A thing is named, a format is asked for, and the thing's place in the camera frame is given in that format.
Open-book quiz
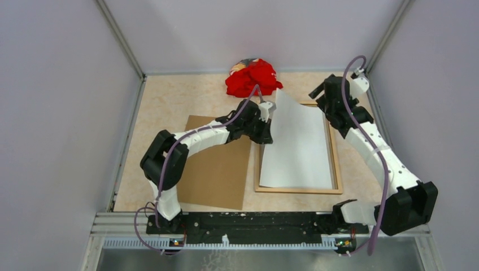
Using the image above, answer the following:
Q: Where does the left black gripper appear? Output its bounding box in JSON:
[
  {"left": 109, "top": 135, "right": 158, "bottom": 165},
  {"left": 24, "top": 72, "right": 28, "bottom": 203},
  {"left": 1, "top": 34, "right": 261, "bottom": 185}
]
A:
[{"left": 242, "top": 115, "right": 273, "bottom": 145}]

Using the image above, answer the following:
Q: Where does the wooden picture frame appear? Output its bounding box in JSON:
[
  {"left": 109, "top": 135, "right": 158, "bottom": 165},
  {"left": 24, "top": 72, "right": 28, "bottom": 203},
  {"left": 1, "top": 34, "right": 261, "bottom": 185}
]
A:
[{"left": 254, "top": 101, "right": 343, "bottom": 195}]

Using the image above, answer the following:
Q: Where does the printed photo sheet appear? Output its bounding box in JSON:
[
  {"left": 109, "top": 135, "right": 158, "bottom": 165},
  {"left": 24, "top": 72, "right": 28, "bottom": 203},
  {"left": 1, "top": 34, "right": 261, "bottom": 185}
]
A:
[{"left": 259, "top": 90, "right": 333, "bottom": 190}]

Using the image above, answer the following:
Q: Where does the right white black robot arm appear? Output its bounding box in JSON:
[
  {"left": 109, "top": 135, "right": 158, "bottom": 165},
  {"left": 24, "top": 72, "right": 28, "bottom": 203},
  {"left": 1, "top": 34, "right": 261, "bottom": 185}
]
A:
[{"left": 309, "top": 74, "right": 438, "bottom": 236}]

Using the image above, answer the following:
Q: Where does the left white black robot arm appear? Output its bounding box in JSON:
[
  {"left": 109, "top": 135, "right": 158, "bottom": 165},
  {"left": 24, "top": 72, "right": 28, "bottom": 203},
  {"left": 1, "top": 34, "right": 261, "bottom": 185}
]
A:
[{"left": 140, "top": 99, "right": 276, "bottom": 233}]

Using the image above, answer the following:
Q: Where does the red crumpled cloth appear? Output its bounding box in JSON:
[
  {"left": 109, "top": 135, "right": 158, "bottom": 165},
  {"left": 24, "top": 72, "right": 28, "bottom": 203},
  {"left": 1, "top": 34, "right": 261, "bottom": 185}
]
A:
[{"left": 225, "top": 58, "right": 284, "bottom": 98}]

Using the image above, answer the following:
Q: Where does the brown cardboard backing board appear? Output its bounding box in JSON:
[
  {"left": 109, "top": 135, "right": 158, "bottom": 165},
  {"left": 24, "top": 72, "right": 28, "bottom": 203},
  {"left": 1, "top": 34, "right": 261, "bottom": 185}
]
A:
[{"left": 177, "top": 136, "right": 251, "bottom": 212}]

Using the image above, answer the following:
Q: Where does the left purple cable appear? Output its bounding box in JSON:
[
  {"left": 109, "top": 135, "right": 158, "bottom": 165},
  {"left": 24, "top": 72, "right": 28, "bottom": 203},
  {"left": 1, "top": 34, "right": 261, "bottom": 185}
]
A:
[{"left": 133, "top": 84, "right": 268, "bottom": 256}]

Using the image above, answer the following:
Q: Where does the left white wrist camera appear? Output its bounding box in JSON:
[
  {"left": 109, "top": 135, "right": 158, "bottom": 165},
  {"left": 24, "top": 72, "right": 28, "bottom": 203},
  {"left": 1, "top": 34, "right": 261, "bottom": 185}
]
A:
[{"left": 258, "top": 101, "right": 276, "bottom": 123}]

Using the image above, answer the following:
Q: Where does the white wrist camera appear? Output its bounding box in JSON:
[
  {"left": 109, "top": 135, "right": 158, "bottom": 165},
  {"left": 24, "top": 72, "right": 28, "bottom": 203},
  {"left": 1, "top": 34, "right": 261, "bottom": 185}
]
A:
[
  {"left": 258, "top": 101, "right": 276, "bottom": 123},
  {"left": 350, "top": 67, "right": 370, "bottom": 98}
]

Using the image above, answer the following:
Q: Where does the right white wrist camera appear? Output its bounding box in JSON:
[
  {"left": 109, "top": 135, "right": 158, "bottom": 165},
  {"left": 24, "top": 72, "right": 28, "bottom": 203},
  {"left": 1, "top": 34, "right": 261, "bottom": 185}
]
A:
[{"left": 350, "top": 67, "right": 370, "bottom": 98}]

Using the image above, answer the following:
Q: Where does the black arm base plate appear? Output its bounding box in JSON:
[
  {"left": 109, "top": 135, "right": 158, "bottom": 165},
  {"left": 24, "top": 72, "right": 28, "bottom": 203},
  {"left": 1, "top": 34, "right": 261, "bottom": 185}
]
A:
[{"left": 146, "top": 212, "right": 369, "bottom": 244}]

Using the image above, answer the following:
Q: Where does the aluminium front rail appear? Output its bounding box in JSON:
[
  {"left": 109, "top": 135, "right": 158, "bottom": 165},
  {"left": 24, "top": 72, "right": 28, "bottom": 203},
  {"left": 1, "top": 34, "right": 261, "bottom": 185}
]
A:
[{"left": 89, "top": 211, "right": 431, "bottom": 251}]

